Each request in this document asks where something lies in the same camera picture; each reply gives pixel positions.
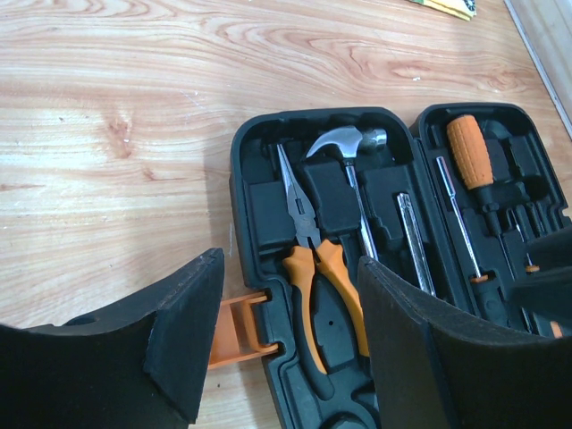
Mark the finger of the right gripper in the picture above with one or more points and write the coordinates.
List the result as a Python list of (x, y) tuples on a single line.
[(548, 292)]

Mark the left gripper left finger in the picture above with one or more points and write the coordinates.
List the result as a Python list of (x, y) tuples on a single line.
[(139, 362)]

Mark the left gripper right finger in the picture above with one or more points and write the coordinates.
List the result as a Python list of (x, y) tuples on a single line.
[(436, 366)]

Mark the small screwdriver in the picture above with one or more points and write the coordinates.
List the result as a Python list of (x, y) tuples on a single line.
[(530, 267)]

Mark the black handled screwdriver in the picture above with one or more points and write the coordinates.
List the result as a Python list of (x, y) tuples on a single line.
[(477, 276)]

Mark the orange case latch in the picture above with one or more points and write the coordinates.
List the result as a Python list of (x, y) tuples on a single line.
[(236, 336)]

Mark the black plastic tool case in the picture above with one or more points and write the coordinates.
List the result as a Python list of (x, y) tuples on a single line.
[(523, 179)]

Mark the orange handled screwdriver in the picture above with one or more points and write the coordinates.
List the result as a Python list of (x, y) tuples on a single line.
[(474, 165)]

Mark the orange needle nose pliers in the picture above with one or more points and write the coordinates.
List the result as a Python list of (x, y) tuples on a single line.
[(311, 255)]

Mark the claw hammer black grip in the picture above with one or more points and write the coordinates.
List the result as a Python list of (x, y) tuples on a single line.
[(346, 143)]

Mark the wooden clothes rack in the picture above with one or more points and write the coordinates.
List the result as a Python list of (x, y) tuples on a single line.
[(545, 27)]

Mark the yellow car print cloth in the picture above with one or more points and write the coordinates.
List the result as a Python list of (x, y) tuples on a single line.
[(463, 9)]

